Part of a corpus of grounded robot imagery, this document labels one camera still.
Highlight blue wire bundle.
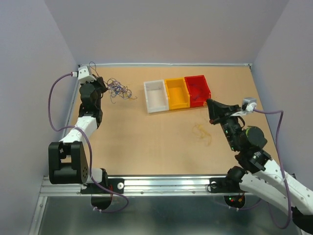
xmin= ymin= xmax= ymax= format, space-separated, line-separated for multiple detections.
xmin=88 ymin=61 xmax=137 ymax=104

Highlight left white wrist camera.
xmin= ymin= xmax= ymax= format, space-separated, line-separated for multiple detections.
xmin=78 ymin=66 xmax=96 ymax=84

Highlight metal front plate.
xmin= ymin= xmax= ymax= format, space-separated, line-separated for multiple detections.
xmin=31 ymin=196 xmax=301 ymax=235

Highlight yellow wire bundle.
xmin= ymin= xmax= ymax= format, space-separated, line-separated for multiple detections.
xmin=192 ymin=123 xmax=213 ymax=145

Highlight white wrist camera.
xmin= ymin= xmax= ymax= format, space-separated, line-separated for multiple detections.
xmin=78 ymin=66 xmax=96 ymax=84
xmin=239 ymin=97 xmax=257 ymax=116

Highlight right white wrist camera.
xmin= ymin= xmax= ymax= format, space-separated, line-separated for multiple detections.
xmin=239 ymin=97 xmax=257 ymax=116

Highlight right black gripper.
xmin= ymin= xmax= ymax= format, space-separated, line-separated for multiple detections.
xmin=205 ymin=98 xmax=241 ymax=151

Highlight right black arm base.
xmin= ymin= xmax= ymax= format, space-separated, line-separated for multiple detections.
xmin=205 ymin=176 xmax=254 ymax=193

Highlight red plastic bin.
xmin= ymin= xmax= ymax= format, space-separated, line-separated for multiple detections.
xmin=184 ymin=75 xmax=211 ymax=108

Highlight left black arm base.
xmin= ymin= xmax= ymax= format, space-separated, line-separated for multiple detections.
xmin=80 ymin=177 xmax=125 ymax=194

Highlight aluminium left rail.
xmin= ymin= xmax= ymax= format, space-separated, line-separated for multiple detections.
xmin=50 ymin=65 xmax=85 ymax=176

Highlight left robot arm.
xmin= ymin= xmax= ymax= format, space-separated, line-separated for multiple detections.
xmin=48 ymin=75 xmax=108 ymax=184

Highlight yellow plastic bin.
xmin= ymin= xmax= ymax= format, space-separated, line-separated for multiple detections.
xmin=164 ymin=77 xmax=190 ymax=110

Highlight aluminium rail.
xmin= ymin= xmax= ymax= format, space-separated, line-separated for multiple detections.
xmin=39 ymin=174 xmax=302 ymax=197
xmin=92 ymin=63 xmax=252 ymax=68
xmin=50 ymin=65 xmax=85 ymax=176

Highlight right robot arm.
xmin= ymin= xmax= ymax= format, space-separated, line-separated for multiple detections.
xmin=206 ymin=97 xmax=313 ymax=234

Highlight aluminium back rail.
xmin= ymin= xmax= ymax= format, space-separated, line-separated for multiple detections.
xmin=92 ymin=63 xmax=252 ymax=68

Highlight aluminium front rail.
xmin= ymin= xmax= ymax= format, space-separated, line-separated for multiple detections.
xmin=39 ymin=174 xmax=302 ymax=197

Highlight white plastic bin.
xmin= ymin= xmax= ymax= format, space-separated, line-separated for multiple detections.
xmin=144 ymin=80 xmax=169 ymax=114

